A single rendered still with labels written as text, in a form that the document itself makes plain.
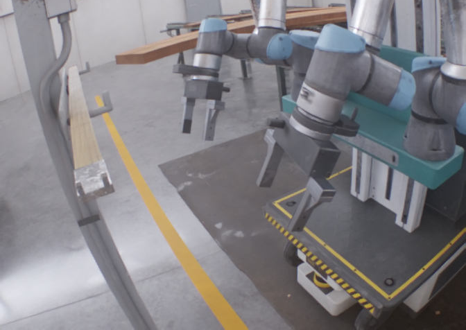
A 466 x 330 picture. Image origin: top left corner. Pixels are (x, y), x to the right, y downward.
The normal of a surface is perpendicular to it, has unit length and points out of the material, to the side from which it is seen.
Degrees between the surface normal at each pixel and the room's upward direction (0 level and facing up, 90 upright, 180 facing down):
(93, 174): 1
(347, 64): 89
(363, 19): 76
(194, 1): 90
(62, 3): 90
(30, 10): 90
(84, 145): 1
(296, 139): 66
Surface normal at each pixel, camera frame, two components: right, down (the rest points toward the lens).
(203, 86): -0.83, -0.05
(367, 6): -0.65, 0.18
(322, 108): -0.19, 0.37
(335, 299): -0.13, -0.89
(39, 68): 0.46, 0.34
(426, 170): -0.89, 0.30
